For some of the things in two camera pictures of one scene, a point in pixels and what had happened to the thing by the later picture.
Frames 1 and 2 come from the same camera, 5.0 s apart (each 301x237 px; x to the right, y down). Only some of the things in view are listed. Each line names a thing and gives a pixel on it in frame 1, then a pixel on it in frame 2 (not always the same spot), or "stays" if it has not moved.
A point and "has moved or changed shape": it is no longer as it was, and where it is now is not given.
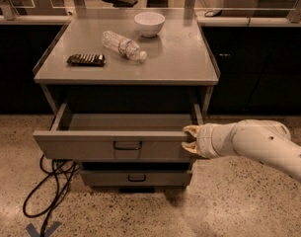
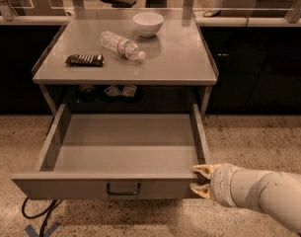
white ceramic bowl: (149, 23) stays
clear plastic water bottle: (123, 45) stays
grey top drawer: (113, 137) has moved or changed shape
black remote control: (87, 59) stays
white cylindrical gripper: (207, 140) → (223, 183)
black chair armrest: (120, 1) stays
